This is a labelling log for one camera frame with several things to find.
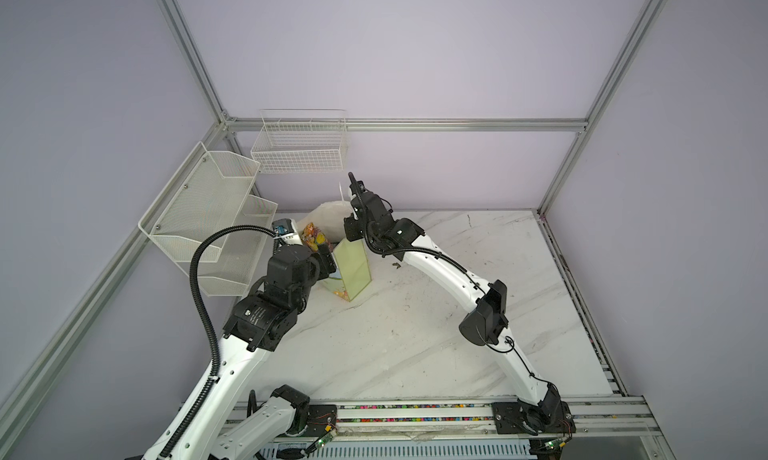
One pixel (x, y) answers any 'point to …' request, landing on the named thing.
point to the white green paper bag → (352, 274)
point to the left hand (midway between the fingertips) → (310, 251)
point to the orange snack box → (313, 237)
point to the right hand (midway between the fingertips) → (347, 216)
